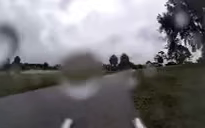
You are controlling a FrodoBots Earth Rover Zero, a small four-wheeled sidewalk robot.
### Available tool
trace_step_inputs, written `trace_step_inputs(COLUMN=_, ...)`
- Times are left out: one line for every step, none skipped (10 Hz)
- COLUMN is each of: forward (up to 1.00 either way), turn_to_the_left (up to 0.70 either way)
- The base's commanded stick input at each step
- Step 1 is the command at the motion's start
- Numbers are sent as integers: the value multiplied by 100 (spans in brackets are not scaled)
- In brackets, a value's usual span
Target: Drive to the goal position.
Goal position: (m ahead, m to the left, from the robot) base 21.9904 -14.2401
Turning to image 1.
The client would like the distant group of trees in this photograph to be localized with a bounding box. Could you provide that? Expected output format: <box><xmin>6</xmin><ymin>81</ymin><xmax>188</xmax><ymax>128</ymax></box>
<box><xmin>103</xmin><ymin>52</ymin><xmax>144</xmax><ymax>71</ymax></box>

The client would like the grey asphalt road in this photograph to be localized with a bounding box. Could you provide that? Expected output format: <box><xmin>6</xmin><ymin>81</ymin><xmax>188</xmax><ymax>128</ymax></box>
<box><xmin>0</xmin><ymin>68</ymin><xmax>148</xmax><ymax>128</ymax></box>

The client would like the robot's own part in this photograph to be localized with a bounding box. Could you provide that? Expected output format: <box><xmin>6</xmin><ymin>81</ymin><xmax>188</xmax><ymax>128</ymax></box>
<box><xmin>131</xmin><ymin>117</ymin><xmax>147</xmax><ymax>128</ymax></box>
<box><xmin>60</xmin><ymin>117</ymin><xmax>74</xmax><ymax>128</ymax></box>

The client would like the large dark tree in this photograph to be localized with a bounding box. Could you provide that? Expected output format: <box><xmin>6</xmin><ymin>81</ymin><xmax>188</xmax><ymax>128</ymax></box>
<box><xmin>153</xmin><ymin>0</ymin><xmax>205</xmax><ymax>66</ymax></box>

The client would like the green grass verge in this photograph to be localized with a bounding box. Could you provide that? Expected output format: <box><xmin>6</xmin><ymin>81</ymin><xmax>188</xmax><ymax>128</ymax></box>
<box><xmin>0</xmin><ymin>68</ymin><xmax>64</xmax><ymax>100</ymax></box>
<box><xmin>133</xmin><ymin>62</ymin><xmax>205</xmax><ymax>128</ymax></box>

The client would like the distant row of trees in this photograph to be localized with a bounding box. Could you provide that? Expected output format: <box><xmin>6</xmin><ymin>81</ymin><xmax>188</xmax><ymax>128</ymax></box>
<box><xmin>3</xmin><ymin>55</ymin><xmax>62</xmax><ymax>72</ymax></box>

